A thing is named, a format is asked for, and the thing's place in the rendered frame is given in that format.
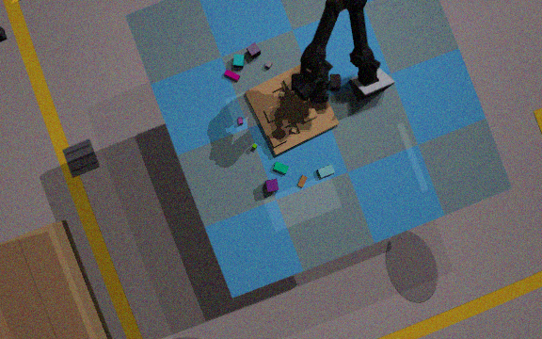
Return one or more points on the small orange flat tile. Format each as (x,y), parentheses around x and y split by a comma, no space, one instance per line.
(302,181)

